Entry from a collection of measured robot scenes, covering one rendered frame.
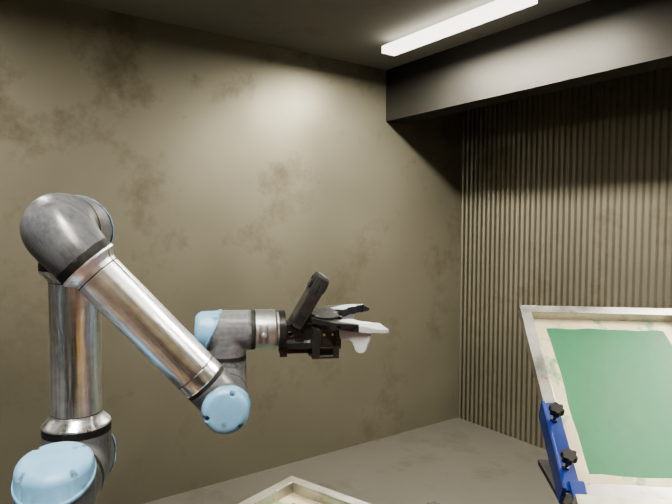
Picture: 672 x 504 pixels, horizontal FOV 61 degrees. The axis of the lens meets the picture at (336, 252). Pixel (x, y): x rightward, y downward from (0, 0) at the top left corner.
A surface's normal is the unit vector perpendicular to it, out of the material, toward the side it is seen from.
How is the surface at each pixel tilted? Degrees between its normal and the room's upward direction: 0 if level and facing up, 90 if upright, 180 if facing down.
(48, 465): 7
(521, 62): 90
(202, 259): 90
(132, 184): 90
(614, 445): 32
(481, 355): 90
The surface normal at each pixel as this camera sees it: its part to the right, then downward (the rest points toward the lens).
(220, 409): 0.19, 0.04
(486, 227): -0.82, 0.02
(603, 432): -0.06, -0.83
